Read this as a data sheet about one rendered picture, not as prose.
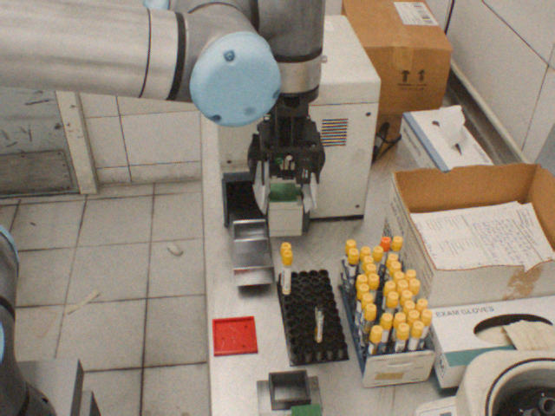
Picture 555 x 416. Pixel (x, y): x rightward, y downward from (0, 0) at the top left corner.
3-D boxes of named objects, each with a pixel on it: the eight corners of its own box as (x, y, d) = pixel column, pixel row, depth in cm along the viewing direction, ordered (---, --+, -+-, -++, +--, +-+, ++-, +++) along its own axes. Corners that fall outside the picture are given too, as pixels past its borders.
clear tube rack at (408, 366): (336, 285, 101) (339, 256, 96) (392, 280, 101) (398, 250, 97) (362, 388, 85) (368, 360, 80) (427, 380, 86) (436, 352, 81)
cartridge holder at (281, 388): (256, 386, 85) (256, 372, 83) (316, 380, 86) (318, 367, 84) (258, 418, 81) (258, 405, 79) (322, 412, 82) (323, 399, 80)
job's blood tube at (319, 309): (311, 343, 91) (314, 302, 84) (320, 342, 91) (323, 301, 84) (313, 351, 90) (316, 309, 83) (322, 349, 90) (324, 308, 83)
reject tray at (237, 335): (212, 321, 95) (212, 318, 94) (254, 318, 95) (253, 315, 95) (213, 356, 89) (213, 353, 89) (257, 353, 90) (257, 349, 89)
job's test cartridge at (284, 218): (301, 236, 85) (303, 202, 81) (268, 237, 85) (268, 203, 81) (298, 217, 88) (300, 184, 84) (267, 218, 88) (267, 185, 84)
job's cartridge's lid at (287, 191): (303, 202, 81) (303, 199, 81) (268, 203, 81) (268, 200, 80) (300, 185, 84) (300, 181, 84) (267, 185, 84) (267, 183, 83)
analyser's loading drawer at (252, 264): (228, 206, 114) (226, 185, 110) (262, 204, 114) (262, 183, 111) (234, 286, 98) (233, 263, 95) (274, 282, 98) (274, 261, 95)
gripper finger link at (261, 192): (245, 232, 79) (259, 178, 74) (244, 204, 84) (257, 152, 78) (268, 235, 80) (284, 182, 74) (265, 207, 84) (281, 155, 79)
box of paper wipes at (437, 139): (399, 135, 137) (407, 87, 129) (445, 130, 139) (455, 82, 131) (436, 194, 120) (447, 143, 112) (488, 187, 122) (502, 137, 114)
